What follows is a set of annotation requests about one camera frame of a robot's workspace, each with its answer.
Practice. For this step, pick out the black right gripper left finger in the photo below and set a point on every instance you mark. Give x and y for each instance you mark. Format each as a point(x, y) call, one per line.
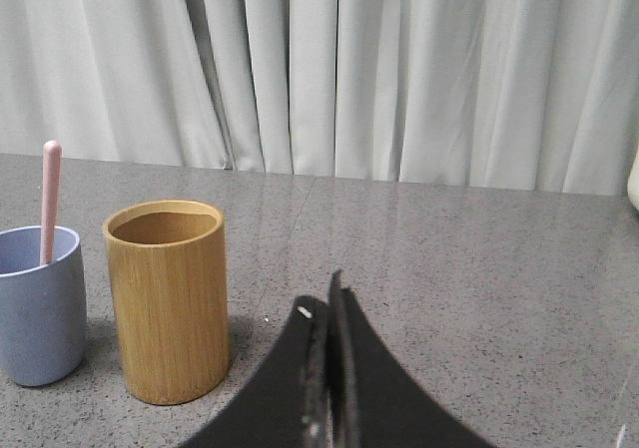
point(284, 404)

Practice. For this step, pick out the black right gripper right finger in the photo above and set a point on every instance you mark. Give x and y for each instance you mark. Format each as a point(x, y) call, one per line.
point(373, 401)

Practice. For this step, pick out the blue plastic cup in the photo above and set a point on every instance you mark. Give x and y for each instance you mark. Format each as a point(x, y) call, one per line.
point(43, 306)

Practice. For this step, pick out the pink chopstick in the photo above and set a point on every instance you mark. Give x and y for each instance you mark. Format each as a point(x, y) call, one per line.
point(52, 155)

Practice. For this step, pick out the bamboo cylinder holder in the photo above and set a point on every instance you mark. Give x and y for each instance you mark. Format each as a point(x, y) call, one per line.
point(168, 276)

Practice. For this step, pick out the white object at edge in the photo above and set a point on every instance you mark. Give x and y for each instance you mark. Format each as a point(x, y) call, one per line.
point(633, 183)

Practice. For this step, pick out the white curtain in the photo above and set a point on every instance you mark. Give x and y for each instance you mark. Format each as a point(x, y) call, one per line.
point(515, 94)

